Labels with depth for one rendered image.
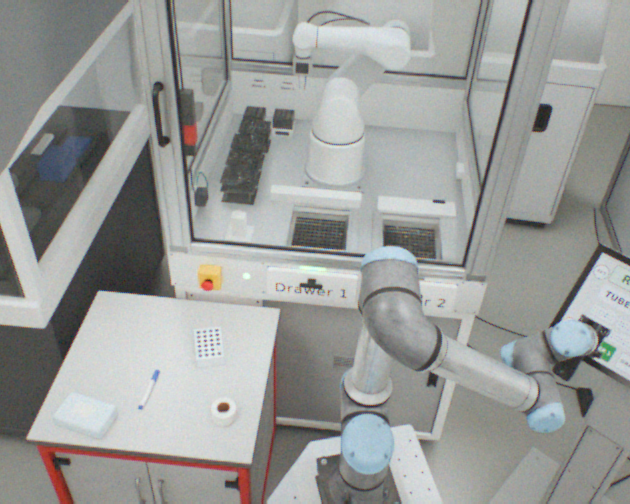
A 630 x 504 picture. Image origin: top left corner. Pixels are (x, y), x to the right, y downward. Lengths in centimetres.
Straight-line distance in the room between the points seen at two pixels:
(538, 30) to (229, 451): 133
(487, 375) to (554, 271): 247
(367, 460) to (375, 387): 16
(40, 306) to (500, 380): 139
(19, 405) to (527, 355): 190
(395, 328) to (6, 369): 168
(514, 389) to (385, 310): 32
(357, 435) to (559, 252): 256
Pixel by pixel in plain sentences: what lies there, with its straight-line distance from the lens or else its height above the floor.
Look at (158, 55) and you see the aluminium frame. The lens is 181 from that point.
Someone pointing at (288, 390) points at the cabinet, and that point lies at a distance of 263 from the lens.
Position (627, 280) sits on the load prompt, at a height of 116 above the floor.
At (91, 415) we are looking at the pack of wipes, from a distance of 199.
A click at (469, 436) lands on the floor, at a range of 295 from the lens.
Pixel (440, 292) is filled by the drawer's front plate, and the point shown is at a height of 90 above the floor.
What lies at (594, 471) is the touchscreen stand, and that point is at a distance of 246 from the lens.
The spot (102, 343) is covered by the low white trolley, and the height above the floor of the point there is 76.
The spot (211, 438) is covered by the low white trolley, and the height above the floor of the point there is 76.
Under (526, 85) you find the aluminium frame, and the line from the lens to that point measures 178.
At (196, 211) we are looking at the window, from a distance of 208.
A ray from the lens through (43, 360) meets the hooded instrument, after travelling 250.
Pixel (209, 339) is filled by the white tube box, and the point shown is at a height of 80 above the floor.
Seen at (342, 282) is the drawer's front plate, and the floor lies 91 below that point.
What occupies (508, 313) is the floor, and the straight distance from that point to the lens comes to 347.
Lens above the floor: 238
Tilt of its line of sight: 41 degrees down
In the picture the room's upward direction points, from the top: 3 degrees clockwise
